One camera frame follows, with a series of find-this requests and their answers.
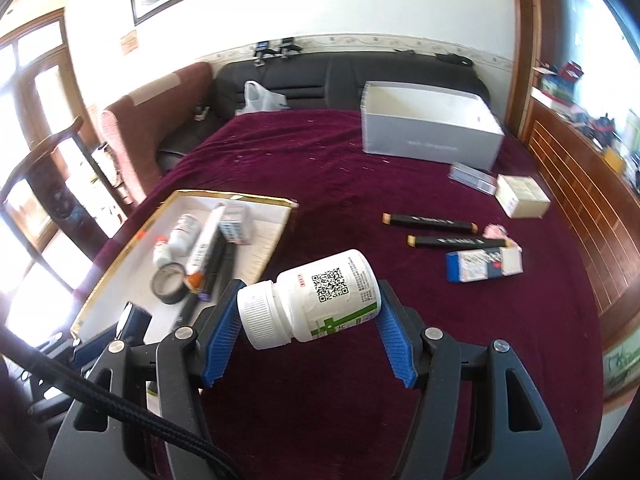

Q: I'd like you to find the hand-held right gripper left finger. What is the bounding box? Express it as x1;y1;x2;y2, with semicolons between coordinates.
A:
42;279;248;480

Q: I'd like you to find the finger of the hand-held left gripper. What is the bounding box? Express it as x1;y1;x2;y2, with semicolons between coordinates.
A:
72;301;153;376

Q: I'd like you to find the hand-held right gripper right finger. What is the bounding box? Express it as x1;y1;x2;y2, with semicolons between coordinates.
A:
374;277;573;480

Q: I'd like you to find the grey tape roll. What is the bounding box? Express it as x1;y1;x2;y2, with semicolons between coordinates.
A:
151;263;187;306

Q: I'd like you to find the black marker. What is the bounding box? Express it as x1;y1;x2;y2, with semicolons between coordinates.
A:
172;242;237;332
199;232;227;295

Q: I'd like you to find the white green-label pill bottle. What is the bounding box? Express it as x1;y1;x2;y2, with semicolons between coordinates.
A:
236;249;382;351

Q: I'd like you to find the long orange white medicine box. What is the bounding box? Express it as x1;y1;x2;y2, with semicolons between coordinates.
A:
186;203;226;288

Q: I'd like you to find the white red-label pill bottle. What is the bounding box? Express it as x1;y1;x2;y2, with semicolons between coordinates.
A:
152;214;202;268

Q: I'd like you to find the small white medicine box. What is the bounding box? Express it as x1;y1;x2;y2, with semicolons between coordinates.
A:
218;206;252;246

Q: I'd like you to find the gold-edged cardboard tray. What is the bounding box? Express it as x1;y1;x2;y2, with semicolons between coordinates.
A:
70;189;300;343

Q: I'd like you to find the blue white box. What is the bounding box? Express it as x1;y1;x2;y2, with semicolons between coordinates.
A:
446;247;524;283

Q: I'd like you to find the maroon blanket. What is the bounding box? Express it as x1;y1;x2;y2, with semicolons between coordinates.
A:
90;107;608;480

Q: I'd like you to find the dark wooden chair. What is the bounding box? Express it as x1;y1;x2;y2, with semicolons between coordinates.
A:
0;116;126;281

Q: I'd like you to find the clear plastic case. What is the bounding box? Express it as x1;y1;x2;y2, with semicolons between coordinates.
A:
448;162;497;196

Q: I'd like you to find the small cream box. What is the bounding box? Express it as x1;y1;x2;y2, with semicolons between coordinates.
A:
495;175;552;219

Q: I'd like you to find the maroon armchair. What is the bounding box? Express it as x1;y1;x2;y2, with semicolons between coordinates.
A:
100;61;213;201

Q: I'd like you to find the grey patterned box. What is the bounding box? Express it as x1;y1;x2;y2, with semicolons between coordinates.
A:
360;81;506;171

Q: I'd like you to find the wooden window ledge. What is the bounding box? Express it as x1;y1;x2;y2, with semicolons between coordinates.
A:
510;0;640;401

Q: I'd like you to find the white plastic bag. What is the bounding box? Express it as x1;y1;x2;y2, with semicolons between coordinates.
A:
235;80;291;116

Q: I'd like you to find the black leather sofa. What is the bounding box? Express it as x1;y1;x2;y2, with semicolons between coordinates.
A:
157;51;491;171

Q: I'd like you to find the black braided cable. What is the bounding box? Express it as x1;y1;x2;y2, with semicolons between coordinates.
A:
0;322;246;480

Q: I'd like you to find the wooden window frame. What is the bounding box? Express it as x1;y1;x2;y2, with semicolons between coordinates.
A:
0;7;101;311

